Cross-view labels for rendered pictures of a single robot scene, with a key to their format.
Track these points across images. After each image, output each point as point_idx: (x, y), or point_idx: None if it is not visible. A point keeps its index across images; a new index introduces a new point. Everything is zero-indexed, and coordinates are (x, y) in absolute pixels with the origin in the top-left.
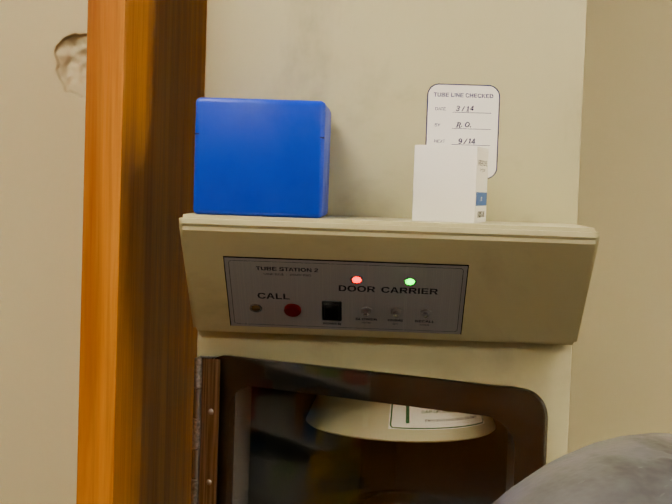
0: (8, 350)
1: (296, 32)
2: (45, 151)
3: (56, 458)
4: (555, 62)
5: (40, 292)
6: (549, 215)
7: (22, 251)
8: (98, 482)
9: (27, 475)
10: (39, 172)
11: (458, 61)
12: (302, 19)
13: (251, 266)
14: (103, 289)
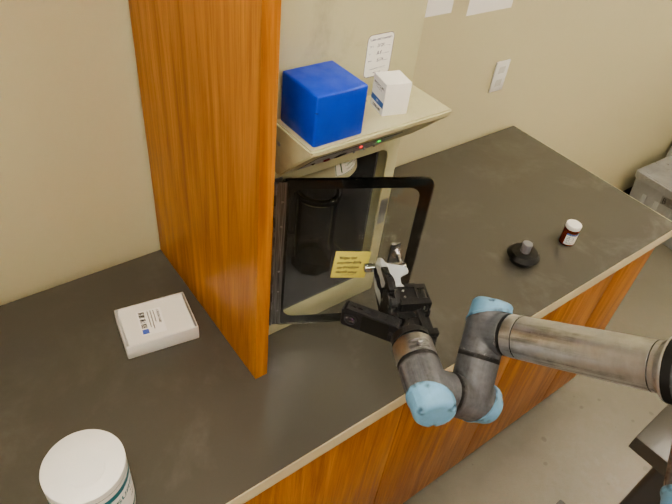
0: (37, 136)
1: (317, 22)
2: (29, 16)
3: (79, 180)
4: (416, 15)
5: (48, 101)
6: None
7: (30, 80)
8: (265, 257)
9: (65, 192)
10: (28, 30)
11: (381, 22)
12: (320, 14)
13: (326, 156)
14: (268, 187)
